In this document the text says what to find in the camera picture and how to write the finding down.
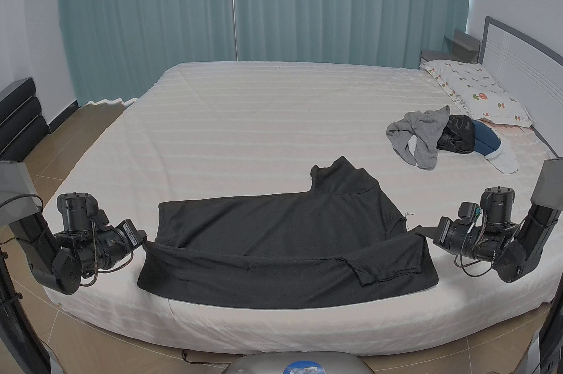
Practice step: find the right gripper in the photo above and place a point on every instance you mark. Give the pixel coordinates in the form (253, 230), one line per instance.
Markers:
(457, 236)

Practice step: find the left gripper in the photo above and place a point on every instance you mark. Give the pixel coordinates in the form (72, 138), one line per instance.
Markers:
(115, 242)

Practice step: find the black T-shirt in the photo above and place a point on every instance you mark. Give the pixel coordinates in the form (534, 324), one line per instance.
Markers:
(286, 231)

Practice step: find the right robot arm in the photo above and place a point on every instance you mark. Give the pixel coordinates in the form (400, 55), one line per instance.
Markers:
(534, 222)

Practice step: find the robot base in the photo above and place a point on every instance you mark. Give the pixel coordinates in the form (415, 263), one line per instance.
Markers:
(303, 365)

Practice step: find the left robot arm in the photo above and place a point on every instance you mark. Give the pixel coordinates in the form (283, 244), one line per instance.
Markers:
(35, 249)

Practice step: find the bed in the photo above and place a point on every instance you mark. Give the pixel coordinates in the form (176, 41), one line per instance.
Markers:
(264, 121)

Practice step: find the grey garment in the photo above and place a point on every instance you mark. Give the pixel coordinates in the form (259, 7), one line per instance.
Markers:
(422, 137)

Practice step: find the black shiny garment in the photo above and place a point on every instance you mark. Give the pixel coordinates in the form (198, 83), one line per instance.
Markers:
(457, 132)

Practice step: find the white garment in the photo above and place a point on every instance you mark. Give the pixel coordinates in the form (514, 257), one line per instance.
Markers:
(505, 160)

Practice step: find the dark blue garment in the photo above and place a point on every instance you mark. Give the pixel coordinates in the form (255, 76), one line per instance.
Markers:
(486, 138)

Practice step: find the white printed pillow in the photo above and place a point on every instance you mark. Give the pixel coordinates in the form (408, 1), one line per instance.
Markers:
(475, 88)

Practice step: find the black chest of drawers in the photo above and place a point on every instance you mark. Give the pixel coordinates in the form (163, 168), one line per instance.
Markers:
(17, 121)

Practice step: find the grey bedside table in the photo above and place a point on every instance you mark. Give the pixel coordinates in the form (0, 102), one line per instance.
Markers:
(459, 41)

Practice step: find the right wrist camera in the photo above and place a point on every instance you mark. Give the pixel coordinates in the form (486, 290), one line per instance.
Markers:
(466, 210)

